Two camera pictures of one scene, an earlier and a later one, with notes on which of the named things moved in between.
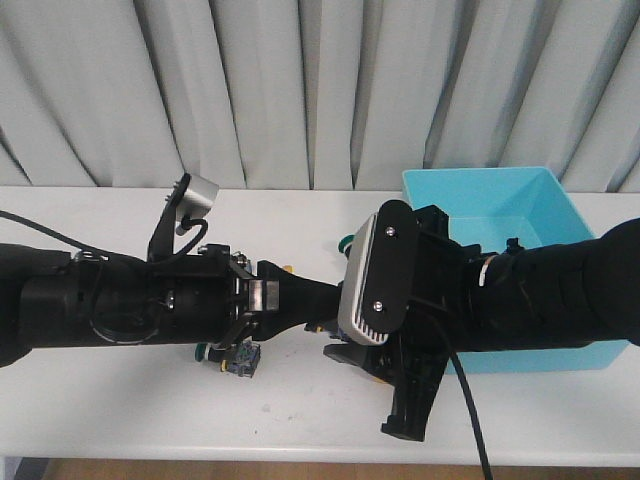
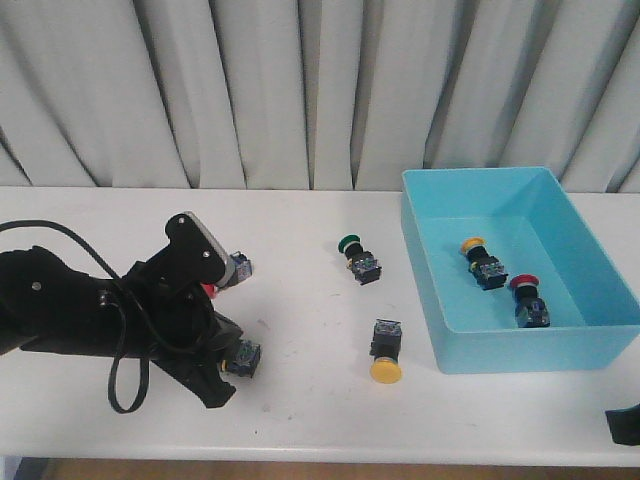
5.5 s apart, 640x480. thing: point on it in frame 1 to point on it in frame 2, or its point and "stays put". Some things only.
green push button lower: (239, 357) stays put
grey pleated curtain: (317, 94) stays put
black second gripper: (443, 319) to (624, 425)
